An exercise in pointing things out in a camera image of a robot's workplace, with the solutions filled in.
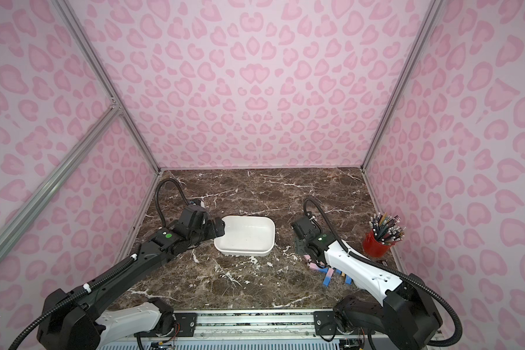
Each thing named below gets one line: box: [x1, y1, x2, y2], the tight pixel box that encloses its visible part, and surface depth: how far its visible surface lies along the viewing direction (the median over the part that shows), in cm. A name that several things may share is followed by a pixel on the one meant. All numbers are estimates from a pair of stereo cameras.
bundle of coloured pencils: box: [368, 212, 407, 245], surface depth 81 cm
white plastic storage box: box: [213, 215, 276, 257], surface depth 95 cm
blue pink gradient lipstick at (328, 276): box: [323, 267, 334, 287], surface depth 84 cm
